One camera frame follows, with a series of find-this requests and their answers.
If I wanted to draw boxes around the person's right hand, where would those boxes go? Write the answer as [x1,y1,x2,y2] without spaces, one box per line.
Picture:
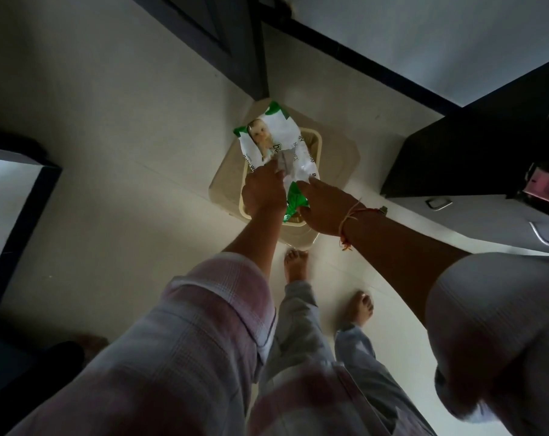
[296,177,364,239]

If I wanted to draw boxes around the person's left hand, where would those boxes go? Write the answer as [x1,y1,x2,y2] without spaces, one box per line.
[240,160,288,219]

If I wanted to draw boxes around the white green wipes packet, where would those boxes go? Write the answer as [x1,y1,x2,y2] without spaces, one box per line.
[233,101,321,223]

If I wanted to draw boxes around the person's right forearm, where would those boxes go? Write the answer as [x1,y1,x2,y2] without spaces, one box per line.
[342,208,473,325]

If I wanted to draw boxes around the person's left forearm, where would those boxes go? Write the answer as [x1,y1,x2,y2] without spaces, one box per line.
[223,209,287,280]

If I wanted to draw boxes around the beige plastic trash bin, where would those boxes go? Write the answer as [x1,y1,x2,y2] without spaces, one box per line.
[208,97,361,251]

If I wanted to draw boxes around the red thread wristband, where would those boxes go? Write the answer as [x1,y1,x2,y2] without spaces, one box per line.
[338,197,389,252]

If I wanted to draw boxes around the person's left foot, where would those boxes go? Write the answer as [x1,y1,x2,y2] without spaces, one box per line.
[283,249,310,285]

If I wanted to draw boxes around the person's foot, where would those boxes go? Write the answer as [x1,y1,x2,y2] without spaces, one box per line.
[338,290,375,333]
[283,249,310,285]

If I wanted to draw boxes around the person's right foot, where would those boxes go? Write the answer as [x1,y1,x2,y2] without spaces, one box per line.
[338,290,375,333]

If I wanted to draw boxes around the grey pyjama trousers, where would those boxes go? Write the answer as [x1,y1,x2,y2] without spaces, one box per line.
[261,281,435,436]

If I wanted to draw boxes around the dark wooden door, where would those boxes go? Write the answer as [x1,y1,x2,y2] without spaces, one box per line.
[129,0,270,101]

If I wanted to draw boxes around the dark cabinet with grey drawers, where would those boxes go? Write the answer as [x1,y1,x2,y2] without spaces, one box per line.
[380,54,549,257]

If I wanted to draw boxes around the pink plaid shirt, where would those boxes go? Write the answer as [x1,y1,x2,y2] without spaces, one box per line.
[6,252,549,436]

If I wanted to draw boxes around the pink box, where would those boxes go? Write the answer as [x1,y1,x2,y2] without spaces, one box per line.
[523,167,549,208]

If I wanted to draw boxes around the large metal drawer handle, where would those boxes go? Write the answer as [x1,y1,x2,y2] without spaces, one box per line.
[529,221,549,247]

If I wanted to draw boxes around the white panel with dark frame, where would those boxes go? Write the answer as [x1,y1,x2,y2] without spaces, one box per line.
[0,145,63,316]

